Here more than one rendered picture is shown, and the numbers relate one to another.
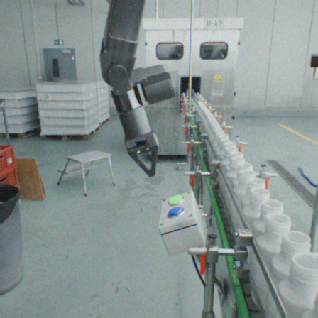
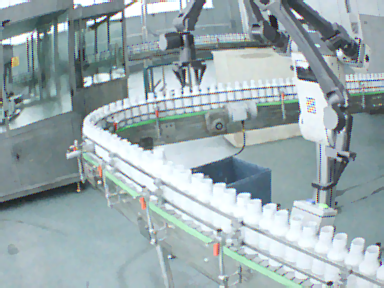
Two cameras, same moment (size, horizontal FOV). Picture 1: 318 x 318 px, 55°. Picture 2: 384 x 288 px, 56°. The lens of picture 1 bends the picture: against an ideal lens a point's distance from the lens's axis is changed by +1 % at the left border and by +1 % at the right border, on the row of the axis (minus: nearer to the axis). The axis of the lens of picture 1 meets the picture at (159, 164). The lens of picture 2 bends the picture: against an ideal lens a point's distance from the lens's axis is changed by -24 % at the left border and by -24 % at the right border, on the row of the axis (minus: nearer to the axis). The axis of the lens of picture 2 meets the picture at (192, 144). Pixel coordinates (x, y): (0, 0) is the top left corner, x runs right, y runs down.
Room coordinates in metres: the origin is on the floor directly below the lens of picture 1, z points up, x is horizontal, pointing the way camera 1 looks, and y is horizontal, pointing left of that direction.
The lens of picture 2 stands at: (1.34, -0.91, 1.64)
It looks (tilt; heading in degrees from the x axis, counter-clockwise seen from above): 16 degrees down; 147
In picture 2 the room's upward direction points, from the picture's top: 7 degrees counter-clockwise
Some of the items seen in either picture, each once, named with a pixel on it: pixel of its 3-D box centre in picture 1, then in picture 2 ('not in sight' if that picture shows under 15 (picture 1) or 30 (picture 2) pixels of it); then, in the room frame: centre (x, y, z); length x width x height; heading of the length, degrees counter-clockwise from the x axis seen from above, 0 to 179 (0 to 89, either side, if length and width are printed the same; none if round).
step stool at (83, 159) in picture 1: (84, 170); not in sight; (3.68, 0.95, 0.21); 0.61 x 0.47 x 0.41; 50
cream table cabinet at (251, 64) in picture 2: not in sight; (262, 92); (-3.01, 3.07, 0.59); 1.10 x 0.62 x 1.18; 69
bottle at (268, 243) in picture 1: (273, 261); (244, 221); (0.46, -0.19, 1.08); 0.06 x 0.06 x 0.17
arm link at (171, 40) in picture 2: not in sight; (176, 33); (0.00, -0.06, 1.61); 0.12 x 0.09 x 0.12; 88
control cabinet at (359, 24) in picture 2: not in sight; (372, 60); (-2.39, 5.72, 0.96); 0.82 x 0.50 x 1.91; 69
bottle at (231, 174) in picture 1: (236, 187); (323, 256); (0.81, -0.21, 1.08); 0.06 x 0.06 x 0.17
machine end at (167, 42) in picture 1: (189, 92); not in sight; (5.48, -0.50, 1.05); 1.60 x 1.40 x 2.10; 177
